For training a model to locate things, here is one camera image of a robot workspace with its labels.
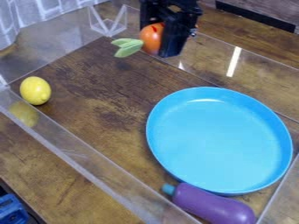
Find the blue plastic plate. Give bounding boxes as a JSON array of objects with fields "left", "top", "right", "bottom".
[{"left": 146, "top": 87, "right": 294, "bottom": 195}]

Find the clear acrylic enclosure wall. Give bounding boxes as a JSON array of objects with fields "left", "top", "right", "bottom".
[{"left": 0, "top": 0, "right": 299, "bottom": 224}]

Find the purple toy eggplant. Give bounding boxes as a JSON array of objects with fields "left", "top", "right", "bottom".
[{"left": 163, "top": 183, "right": 257, "bottom": 224}]

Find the orange toy carrot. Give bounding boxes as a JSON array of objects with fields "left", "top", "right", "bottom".
[{"left": 111, "top": 22, "right": 165, "bottom": 58}]

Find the white curtain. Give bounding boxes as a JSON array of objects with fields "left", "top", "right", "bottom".
[{"left": 0, "top": 0, "right": 109, "bottom": 51}]

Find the blue plastic crate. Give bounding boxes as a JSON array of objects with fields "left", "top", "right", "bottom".
[{"left": 0, "top": 193, "right": 30, "bottom": 224}]

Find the black baseboard strip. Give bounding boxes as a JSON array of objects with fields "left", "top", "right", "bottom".
[{"left": 217, "top": 0, "right": 295, "bottom": 33}]

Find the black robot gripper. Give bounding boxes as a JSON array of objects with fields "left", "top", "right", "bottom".
[{"left": 141, "top": 0, "right": 202, "bottom": 58}]

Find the yellow toy lemon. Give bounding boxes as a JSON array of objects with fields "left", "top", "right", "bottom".
[{"left": 20, "top": 76, "right": 53, "bottom": 105}]

